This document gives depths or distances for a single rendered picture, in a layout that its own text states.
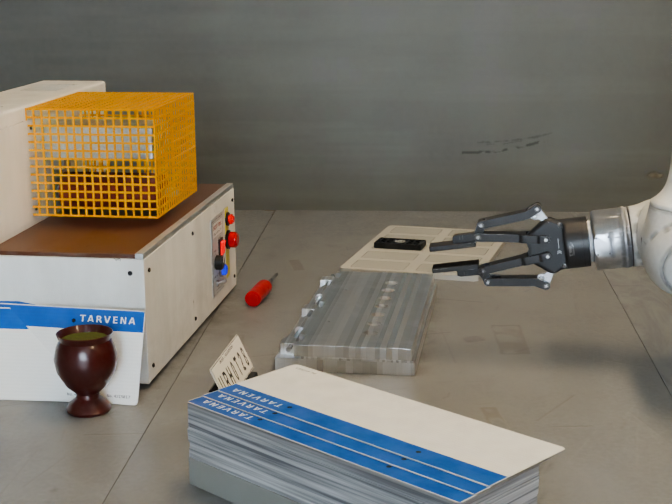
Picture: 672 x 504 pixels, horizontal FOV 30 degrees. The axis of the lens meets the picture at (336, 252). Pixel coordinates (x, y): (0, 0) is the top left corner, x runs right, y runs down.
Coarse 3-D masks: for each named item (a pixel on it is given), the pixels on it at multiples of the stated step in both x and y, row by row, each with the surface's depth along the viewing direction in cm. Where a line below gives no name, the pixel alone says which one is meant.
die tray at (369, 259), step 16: (432, 240) 263; (448, 240) 263; (352, 256) 250; (368, 256) 250; (384, 256) 250; (400, 256) 250; (416, 256) 249; (432, 256) 249; (448, 256) 249; (464, 256) 249; (480, 256) 249; (400, 272) 238; (416, 272) 237; (448, 272) 237
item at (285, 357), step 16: (432, 288) 221; (432, 304) 215; (288, 336) 195; (288, 352) 186; (416, 352) 186; (320, 368) 184; (336, 368) 184; (352, 368) 183; (368, 368) 183; (384, 368) 183; (400, 368) 182; (416, 368) 185
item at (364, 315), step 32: (320, 288) 216; (352, 288) 214; (384, 288) 214; (416, 288) 214; (320, 320) 196; (352, 320) 196; (384, 320) 196; (416, 320) 195; (320, 352) 184; (352, 352) 183; (384, 352) 182
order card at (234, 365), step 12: (228, 348) 176; (240, 348) 181; (216, 360) 170; (228, 360) 174; (240, 360) 179; (216, 372) 168; (228, 372) 172; (240, 372) 177; (216, 384) 167; (228, 384) 171
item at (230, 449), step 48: (192, 432) 144; (240, 432) 138; (288, 432) 134; (192, 480) 145; (240, 480) 139; (288, 480) 133; (336, 480) 128; (384, 480) 123; (432, 480) 122; (528, 480) 125
